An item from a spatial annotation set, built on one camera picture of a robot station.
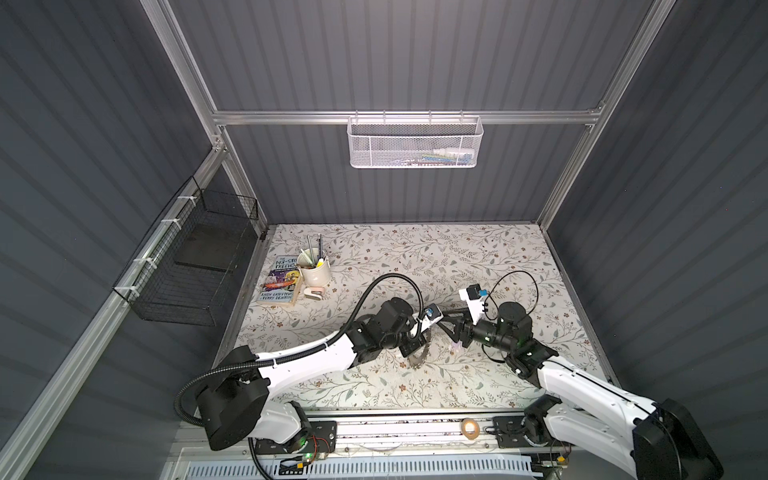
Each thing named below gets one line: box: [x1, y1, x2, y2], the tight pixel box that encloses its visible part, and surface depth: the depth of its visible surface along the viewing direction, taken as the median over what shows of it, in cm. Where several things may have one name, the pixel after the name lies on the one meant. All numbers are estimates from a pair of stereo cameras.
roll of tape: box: [461, 418, 481, 440], surface depth 76 cm
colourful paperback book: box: [257, 255, 303, 306], surface depth 102 cm
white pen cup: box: [297, 248, 331, 288], surface depth 101 cm
